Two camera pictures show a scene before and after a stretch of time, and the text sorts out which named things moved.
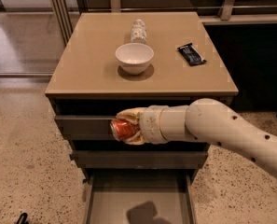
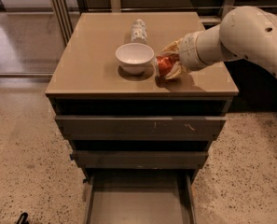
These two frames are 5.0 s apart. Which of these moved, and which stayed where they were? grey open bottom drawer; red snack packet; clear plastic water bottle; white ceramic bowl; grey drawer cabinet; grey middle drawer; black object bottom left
Moved: red snack packet
Stayed: grey open bottom drawer; clear plastic water bottle; grey middle drawer; grey drawer cabinet; black object bottom left; white ceramic bowl
